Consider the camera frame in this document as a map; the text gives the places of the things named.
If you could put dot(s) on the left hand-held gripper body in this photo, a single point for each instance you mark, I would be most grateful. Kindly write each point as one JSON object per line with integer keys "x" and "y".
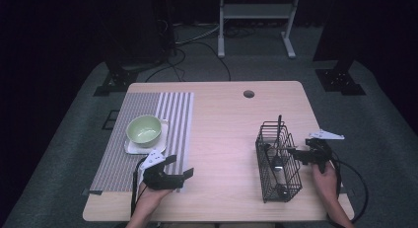
{"x": 161, "y": 180}

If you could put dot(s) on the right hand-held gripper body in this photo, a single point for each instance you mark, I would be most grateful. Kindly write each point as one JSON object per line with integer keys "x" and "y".
{"x": 320, "y": 152}

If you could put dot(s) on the person's left hand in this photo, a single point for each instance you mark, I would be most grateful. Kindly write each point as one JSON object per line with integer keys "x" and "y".
{"x": 152, "y": 196}

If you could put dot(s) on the person's right hand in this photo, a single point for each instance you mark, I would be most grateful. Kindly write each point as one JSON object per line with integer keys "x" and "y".
{"x": 327, "y": 185}

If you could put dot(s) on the white square plate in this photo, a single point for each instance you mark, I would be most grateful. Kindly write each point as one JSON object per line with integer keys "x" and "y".
{"x": 162, "y": 144}

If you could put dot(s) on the green bowl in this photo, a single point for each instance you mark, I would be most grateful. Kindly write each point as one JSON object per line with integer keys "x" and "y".
{"x": 144, "y": 131}

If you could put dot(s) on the grey striped placemat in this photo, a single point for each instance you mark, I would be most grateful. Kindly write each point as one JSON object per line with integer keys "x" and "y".
{"x": 111, "y": 162}

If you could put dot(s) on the black stand base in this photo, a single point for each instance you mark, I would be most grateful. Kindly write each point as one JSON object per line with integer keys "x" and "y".
{"x": 115, "y": 83}
{"x": 340, "y": 81}

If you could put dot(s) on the white metal stand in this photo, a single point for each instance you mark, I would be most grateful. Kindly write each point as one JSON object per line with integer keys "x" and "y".
{"x": 256, "y": 11}

